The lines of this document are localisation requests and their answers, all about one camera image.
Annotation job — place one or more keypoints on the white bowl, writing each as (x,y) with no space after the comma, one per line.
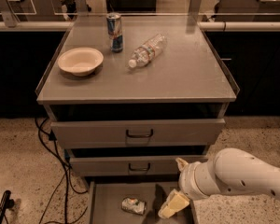
(80,62)

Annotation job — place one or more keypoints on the grey drawer cabinet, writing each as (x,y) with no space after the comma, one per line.
(186,81)

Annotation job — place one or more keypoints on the right metal post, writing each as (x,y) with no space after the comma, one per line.
(195,0)

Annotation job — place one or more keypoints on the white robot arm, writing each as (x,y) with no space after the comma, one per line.
(231,172)

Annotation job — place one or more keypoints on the middle grey drawer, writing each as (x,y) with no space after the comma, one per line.
(115,166)

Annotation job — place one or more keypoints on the top grey drawer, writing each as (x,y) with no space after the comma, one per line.
(137,133)

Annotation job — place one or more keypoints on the black stand foot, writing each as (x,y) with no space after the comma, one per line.
(5,204)

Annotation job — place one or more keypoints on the crushed 7up can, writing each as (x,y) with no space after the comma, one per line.
(134,206)

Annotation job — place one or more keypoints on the white horizontal rail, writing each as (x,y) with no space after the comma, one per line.
(221,26)

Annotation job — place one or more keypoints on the far left metal post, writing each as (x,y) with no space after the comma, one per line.
(9,18)

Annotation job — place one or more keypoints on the bottom grey drawer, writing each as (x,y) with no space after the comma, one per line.
(106,200)

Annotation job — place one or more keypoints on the blue silver energy drink can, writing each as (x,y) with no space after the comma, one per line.
(114,28)

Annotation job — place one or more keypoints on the grey drawer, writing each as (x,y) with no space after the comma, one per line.
(106,200)
(137,133)
(115,166)

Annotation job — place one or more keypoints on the clear plastic water bottle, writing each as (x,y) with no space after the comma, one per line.
(148,51)

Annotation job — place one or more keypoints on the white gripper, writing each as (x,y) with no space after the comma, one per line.
(187,180)

